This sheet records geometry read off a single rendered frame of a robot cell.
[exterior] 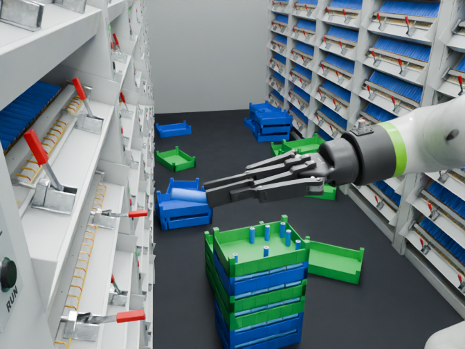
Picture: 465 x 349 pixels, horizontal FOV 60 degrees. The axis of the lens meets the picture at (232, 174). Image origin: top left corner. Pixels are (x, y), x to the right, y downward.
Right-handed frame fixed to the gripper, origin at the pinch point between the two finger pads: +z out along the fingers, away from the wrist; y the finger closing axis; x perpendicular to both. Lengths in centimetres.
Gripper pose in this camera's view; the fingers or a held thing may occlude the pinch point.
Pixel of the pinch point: (227, 190)
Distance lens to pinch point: 63.7
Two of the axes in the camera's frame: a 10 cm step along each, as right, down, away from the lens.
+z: -9.7, 2.4, -0.9
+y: 1.9, 4.2, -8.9
